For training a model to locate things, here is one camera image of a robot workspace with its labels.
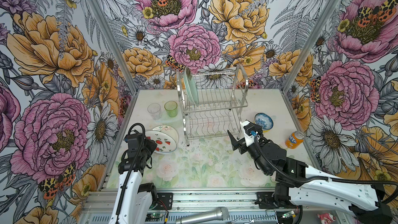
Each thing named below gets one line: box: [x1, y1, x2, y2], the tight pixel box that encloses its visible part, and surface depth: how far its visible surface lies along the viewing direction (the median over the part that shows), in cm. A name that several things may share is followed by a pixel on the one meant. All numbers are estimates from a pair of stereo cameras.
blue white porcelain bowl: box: [254, 112, 274, 131], surface depth 101 cm
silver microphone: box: [175, 206, 230, 224], surface depth 70 cm
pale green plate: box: [183, 66, 200, 107], surface depth 84 cm
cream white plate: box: [151, 124, 179, 146], surface depth 100 cm
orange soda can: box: [285, 130, 306, 150], surface depth 87 cm
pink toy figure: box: [317, 212, 337, 224], surface depth 68 cm
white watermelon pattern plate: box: [144, 130, 178, 154], surface depth 93 cm
